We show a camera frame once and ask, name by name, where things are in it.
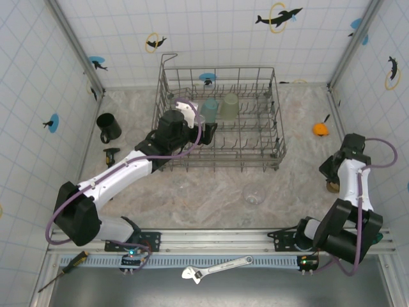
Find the fish blue oval sticker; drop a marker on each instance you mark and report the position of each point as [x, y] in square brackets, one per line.
[207, 77]
[52, 123]

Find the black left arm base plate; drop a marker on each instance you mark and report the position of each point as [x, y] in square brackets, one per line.
[153, 240]

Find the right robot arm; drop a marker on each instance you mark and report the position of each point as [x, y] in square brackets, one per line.
[354, 185]

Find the yellow black screwdriver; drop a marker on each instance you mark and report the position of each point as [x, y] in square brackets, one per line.
[76, 258]

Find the black mug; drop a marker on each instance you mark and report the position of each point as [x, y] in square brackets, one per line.
[108, 126]

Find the aluminium corner post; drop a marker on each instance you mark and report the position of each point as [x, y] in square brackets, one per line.
[76, 44]
[344, 64]

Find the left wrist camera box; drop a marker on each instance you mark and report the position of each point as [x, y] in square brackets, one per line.
[188, 110]

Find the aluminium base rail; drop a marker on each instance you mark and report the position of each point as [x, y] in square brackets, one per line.
[207, 240]

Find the teal plastic cup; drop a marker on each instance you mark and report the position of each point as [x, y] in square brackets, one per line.
[209, 108]

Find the pale green plastic cup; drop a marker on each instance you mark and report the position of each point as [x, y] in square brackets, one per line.
[229, 107]

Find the silver adjustable wrench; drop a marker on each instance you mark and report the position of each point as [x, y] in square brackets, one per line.
[223, 265]

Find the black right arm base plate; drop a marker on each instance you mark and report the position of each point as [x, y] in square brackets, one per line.
[281, 240]

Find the green black screwdriver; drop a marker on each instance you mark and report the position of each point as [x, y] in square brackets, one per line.
[378, 238]

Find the shark blue oval sticker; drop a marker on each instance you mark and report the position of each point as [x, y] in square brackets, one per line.
[97, 63]

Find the black yellow hand tool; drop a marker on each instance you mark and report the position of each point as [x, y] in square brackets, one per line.
[111, 150]

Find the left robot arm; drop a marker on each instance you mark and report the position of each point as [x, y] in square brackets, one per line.
[121, 179]

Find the amber plastic cup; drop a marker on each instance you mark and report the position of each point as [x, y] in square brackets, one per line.
[332, 187]

